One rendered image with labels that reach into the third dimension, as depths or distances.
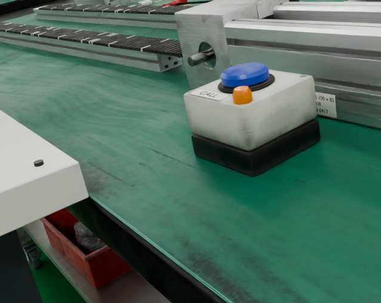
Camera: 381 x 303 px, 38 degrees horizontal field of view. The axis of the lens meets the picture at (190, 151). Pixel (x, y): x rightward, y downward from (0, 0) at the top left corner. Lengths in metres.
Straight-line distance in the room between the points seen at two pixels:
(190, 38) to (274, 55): 0.14
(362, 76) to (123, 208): 0.23
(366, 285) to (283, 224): 0.08
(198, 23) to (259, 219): 0.31
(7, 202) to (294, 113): 0.24
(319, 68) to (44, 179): 0.26
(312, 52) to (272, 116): 0.11
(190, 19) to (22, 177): 0.29
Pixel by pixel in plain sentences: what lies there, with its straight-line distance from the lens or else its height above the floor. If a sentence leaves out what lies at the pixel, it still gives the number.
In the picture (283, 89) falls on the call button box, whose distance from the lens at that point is 0.44.
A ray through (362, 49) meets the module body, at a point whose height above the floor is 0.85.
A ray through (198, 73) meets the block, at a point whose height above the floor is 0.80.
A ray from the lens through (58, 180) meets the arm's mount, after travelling 0.46.
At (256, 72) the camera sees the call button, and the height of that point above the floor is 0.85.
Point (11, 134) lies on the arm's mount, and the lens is 0.58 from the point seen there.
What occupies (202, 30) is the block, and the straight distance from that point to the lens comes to 0.64.
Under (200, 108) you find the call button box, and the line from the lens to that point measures 0.46.
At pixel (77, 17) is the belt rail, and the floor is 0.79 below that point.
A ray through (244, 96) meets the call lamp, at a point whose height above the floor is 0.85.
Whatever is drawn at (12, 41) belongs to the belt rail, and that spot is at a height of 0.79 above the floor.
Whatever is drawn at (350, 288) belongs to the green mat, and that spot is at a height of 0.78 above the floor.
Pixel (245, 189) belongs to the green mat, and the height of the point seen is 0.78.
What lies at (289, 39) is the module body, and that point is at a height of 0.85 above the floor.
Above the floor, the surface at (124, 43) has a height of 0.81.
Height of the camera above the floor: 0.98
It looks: 23 degrees down
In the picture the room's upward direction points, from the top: 12 degrees counter-clockwise
